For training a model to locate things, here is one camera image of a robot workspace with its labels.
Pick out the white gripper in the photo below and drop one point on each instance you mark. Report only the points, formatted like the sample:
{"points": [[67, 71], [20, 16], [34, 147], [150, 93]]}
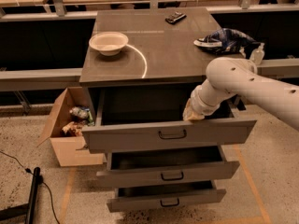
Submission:
{"points": [[198, 104]]}

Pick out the grey top drawer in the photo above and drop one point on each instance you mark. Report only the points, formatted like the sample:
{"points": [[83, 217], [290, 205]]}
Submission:
{"points": [[150, 118]]}

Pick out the grey drawer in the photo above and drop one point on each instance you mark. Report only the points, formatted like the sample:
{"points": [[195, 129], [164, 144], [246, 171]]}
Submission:
{"points": [[150, 118], [165, 196], [163, 167]]}

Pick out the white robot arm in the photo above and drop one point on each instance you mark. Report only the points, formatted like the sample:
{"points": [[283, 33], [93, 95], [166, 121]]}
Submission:
{"points": [[227, 77]]}

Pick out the grey middle drawer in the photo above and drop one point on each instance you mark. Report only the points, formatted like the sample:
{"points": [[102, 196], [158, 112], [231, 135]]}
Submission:
{"points": [[163, 167]]}

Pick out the grey drawer cabinet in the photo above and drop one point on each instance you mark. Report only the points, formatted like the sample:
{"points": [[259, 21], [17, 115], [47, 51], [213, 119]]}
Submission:
{"points": [[157, 52]]}

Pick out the grey bottom drawer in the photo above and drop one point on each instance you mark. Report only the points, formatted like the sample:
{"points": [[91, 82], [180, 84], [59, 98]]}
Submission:
{"points": [[165, 196]]}

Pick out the blue chip bag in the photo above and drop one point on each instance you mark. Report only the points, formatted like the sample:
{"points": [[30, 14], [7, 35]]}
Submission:
{"points": [[226, 41]]}

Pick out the clear sanitizer bottle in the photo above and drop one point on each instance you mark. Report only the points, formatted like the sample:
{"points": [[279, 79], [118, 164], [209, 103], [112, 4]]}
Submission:
{"points": [[257, 54]]}

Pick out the black remote control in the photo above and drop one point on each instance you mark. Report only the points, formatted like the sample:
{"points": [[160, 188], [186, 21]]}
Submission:
{"points": [[175, 18]]}

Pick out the white bowl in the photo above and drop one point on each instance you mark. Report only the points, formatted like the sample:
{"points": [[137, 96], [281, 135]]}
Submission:
{"points": [[108, 43]]}

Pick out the snack bag in box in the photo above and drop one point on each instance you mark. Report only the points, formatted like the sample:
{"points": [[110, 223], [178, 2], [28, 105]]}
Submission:
{"points": [[81, 112]]}

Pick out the crumpled wrapper in box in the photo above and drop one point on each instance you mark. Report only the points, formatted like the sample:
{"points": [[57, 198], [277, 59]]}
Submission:
{"points": [[74, 128]]}

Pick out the cardboard box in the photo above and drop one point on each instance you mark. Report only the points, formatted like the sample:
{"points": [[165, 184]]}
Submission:
{"points": [[69, 150]]}

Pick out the black stand base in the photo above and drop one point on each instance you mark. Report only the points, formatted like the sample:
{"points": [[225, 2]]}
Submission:
{"points": [[27, 209]]}

